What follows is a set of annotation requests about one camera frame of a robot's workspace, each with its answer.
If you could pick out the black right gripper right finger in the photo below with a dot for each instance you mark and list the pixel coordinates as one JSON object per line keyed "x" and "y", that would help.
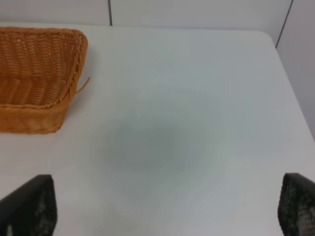
{"x": 296, "y": 209}

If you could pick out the orange wicker basket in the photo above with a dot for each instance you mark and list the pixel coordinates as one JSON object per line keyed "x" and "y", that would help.
{"x": 39, "y": 72}

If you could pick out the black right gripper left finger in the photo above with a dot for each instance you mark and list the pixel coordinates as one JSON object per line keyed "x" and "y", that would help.
{"x": 31, "y": 209}

